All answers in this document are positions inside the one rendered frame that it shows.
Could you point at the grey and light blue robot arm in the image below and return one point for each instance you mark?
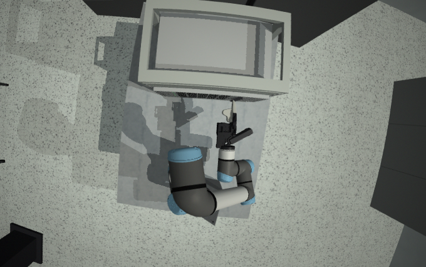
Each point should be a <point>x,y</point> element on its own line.
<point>186,171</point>

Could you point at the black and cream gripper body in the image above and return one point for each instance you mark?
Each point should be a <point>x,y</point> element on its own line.
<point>223,138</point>

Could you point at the white server rack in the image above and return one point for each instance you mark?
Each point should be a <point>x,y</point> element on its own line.
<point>192,49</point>

